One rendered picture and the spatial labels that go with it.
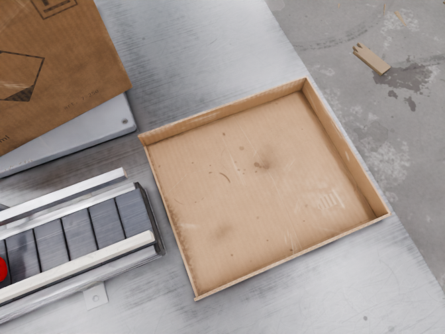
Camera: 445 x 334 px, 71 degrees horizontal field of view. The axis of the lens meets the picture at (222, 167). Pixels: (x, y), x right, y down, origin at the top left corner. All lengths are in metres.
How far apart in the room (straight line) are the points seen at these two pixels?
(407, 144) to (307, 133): 1.15
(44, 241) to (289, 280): 0.35
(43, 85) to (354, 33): 1.67
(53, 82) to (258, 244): 0.38
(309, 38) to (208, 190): 1.45
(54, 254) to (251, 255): 0.27
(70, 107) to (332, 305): 0.50
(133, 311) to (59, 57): 0.36
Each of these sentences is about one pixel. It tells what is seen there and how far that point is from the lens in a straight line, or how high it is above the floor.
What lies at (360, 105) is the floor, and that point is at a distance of 1.68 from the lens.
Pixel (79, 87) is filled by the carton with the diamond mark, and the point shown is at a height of 0.91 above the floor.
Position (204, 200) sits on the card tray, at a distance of 0.50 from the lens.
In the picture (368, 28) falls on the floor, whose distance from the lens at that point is 2.00.
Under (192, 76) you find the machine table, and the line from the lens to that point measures 0.61.
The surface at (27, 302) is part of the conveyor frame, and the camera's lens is 0.50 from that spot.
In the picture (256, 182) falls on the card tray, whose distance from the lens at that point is 0.51.
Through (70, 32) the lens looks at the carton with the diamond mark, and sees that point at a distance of 0.47.
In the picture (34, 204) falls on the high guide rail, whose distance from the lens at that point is 0.42.
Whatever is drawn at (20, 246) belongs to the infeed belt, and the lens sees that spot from 0.51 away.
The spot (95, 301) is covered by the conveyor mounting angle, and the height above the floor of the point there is 0.83.
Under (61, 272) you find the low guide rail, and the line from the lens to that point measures 0.44.
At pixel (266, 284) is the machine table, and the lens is 0.49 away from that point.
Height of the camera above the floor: 1.31
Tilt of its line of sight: 69 degrees down
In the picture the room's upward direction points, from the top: 1 degrees counter-clockwise
